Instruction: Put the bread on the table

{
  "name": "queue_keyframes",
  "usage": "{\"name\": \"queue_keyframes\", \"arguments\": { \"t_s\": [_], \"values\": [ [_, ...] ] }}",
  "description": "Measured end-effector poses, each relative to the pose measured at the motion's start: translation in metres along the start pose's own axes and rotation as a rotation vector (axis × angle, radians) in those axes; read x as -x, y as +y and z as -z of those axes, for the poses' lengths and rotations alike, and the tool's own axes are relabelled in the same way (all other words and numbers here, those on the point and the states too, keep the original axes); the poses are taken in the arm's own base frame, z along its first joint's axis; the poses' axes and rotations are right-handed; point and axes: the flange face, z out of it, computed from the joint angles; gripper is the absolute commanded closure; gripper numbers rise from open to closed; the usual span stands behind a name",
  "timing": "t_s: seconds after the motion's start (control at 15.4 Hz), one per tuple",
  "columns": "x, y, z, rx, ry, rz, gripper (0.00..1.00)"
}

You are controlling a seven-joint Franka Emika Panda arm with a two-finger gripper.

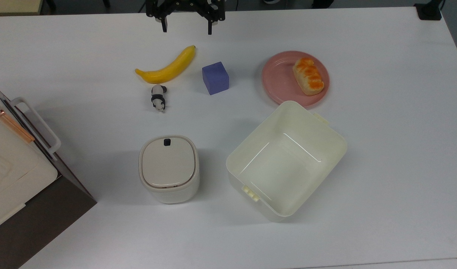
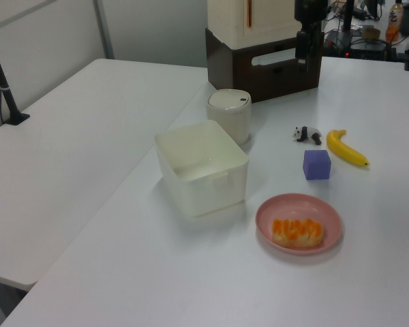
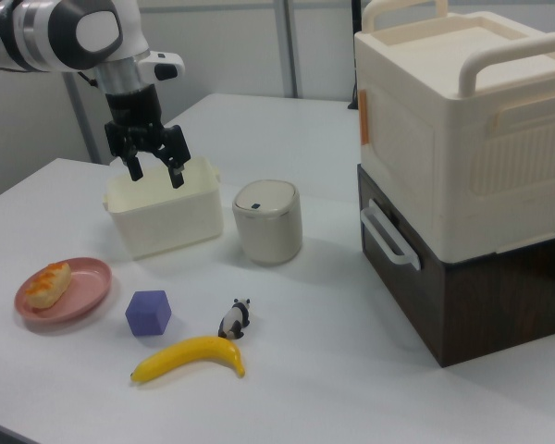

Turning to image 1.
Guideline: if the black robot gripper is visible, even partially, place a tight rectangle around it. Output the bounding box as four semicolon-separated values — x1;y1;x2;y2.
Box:
146;0;226;35

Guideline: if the orange glazed bread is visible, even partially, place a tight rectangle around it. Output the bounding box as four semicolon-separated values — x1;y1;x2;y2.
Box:
292;57;325;96

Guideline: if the yellow banana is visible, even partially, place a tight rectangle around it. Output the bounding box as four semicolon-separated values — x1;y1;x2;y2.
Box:
135;45;196;84

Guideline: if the purple foam cube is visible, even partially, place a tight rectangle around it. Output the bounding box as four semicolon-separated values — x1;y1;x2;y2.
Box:
202;62;230;95

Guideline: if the small panda toy figure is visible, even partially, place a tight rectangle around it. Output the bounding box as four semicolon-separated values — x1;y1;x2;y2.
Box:
151;84;168;113

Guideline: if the pink plate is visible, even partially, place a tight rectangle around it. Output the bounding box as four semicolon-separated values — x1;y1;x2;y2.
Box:
261;51;330;108

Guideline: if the cream lidded trash can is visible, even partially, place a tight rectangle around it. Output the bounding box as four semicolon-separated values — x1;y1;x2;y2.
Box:
139;135;200;204

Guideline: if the cream plastic storage box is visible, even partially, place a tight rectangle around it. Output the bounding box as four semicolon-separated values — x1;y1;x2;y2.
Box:
226;100;348;223

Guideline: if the beige side table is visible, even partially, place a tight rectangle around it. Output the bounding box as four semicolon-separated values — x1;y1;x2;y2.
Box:
0;0;44;16

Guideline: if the cream cabinet unit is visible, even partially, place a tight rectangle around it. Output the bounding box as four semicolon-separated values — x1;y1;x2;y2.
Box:
0;90;58;232

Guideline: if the dark brown drawer cabinet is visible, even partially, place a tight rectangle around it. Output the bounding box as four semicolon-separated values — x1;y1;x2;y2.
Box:
0;81;97;269

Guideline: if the white drawer handle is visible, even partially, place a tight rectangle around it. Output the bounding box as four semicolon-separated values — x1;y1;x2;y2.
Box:
11;97;62;161

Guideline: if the copper cabinet handle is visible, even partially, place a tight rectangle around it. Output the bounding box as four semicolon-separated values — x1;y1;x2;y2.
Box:
0;109;35;143

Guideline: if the black table clamp mount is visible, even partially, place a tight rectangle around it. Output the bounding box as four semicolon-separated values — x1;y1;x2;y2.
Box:
414;0;444;21

